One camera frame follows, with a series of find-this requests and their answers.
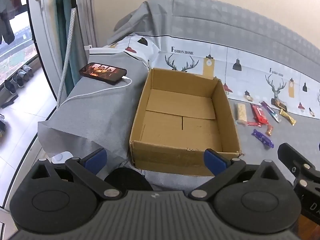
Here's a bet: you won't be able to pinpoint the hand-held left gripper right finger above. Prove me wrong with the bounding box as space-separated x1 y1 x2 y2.
189 149 293 200

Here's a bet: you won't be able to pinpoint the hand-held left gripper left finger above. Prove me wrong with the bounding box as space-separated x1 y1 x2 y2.
30 148 123 199

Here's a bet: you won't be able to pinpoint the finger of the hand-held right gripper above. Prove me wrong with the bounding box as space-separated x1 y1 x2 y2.
277 142 317 180

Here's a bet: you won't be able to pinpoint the gold snack packet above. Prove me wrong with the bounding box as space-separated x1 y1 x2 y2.
279 109 297 126

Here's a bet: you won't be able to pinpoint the cardboard box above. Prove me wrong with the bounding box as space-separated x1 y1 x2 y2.
129 67 243 177

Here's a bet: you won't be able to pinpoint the red white snack packet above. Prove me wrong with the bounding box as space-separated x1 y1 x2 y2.
251 104 269 125

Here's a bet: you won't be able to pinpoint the dark brown cracker packet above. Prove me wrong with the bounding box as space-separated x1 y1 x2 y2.
272 99 288 111

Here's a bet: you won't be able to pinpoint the purple snack packet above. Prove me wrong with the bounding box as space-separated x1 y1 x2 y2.
252 129 274 148

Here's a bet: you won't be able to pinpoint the white round charger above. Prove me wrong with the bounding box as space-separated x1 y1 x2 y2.
51 151 73 164

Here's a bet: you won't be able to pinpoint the deer print bed sheet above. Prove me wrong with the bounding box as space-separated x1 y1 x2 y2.
37 32 320 190

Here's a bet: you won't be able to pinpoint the beige snack bar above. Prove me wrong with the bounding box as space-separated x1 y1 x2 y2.
234 103 248 125

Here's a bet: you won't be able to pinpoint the black smartphone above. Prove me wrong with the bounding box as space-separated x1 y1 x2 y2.
79 62 127 85

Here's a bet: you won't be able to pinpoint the grey sneaker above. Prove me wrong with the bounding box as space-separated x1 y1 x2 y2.
22 65 34 78
15 70 25 88

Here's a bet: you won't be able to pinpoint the dark shoe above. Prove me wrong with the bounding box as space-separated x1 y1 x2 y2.
4 79 17 95

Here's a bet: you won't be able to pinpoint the teal curtain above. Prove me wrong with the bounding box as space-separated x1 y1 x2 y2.
55 0 88 85

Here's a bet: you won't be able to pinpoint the white clamp gooseneck holder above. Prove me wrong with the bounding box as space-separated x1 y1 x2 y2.
26 0 63 98

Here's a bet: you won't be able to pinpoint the grey checked quilt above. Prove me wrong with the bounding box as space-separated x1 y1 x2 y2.
107 0 320 73

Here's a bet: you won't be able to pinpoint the grey curtain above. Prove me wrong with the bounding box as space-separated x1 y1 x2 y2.
75 0 98 48

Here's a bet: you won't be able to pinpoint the hanging dark clothes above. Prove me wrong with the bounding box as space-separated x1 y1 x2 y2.
0 0 23 44

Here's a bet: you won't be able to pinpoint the white charging cable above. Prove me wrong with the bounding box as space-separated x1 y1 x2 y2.
56 76 132 110

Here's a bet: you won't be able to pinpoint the spotted white strap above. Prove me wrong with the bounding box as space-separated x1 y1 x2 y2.
56 7 77 110

